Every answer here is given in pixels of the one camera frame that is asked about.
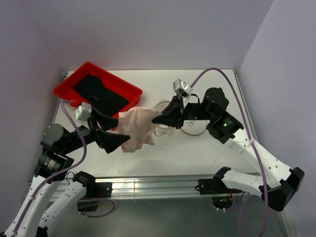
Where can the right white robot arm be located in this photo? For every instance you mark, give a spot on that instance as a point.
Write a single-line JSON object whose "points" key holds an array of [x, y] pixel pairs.
{"points": [[276, 182]]}

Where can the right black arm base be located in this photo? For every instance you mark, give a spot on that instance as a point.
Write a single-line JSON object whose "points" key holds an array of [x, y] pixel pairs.
{"points": [[222, 198]]}

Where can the red plastic tray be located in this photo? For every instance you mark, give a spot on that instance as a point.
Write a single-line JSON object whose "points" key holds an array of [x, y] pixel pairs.
{"points": [[66, 91]]}

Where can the black cloth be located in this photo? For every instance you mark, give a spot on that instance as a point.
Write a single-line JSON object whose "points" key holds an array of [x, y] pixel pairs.
{"points": [[103, 99]]}

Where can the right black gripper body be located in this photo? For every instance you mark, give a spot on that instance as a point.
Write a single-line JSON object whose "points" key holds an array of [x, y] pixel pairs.
{"points": [[179, 113]]}

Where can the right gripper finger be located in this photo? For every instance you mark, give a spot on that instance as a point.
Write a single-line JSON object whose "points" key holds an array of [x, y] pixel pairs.
{"points": [[171, 120], [174, 107]]}

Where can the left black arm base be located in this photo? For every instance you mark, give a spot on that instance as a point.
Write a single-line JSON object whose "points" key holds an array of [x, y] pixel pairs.
{"points": [[97, 203]]}

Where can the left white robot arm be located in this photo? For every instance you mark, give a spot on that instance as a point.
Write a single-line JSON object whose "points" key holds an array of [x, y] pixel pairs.
{"points": [[37, 217]]}

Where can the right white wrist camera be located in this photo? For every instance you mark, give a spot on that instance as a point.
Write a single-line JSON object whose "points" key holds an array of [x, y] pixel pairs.
{"points": [[181, 88]]}

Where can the aluminium mounting rail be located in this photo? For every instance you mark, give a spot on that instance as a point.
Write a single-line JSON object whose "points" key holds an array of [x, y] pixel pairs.
{"points": [[152, 187]]}

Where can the white mesh laundry bag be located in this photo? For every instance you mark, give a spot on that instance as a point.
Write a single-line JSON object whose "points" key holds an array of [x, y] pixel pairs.
{"points": [[190, 127]]}

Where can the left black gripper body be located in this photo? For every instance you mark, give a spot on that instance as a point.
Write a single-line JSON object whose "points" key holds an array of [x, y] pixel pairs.
{"points": [[96, 133]]}

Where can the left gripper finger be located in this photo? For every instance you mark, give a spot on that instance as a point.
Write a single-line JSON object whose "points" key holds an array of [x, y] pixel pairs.
{"points": [[105, 122], [110, 141]]}

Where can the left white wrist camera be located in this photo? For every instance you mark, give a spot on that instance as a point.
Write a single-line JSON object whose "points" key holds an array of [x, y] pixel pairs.
{"points": [[83, 112]]}

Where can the pink beige bra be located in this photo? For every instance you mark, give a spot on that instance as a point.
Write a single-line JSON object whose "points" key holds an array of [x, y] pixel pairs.
{"points": [[137, 123]]}

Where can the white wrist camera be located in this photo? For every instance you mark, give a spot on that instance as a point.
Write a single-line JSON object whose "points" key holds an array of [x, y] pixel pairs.
{"points": [[83, 112], [181, 88]]}

